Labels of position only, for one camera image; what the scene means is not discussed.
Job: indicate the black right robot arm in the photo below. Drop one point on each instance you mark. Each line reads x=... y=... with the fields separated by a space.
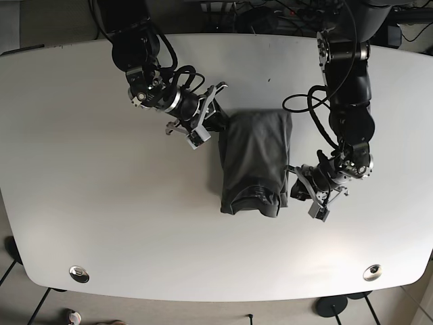
x=156 y=81

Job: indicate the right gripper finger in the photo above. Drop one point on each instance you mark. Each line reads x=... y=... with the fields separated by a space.
x=216 y=119

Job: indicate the left black table leg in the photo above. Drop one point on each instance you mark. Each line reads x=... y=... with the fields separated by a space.
x=38 y=307

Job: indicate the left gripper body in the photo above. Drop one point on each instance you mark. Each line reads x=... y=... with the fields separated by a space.
x=323 y=190

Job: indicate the left silver table grommet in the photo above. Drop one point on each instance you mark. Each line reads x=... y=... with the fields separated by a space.
x=79 y=274

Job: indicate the white sneaker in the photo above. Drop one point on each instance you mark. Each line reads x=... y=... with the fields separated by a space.
x=73 y=317

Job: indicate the black round stand base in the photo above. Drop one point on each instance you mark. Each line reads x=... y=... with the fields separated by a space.
x=332 y=306

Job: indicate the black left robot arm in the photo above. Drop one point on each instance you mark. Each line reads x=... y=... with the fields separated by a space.
x=340 y=108

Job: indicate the grey multi-socket box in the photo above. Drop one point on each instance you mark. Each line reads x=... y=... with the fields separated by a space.
x=258 y=20

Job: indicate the right silver table grommet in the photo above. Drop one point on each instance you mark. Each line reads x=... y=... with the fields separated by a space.
x=372 y=273

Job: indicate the silver table grommet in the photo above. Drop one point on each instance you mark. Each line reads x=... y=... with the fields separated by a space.
x=372 y=273
x=79 y=274

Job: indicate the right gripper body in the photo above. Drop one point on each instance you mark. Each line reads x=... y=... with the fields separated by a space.
x=189 y=111

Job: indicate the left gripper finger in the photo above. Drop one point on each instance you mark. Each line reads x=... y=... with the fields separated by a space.
x=299 y=190

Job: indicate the charcoal grey T-shirt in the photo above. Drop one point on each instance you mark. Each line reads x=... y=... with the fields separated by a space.
x=255 y=155

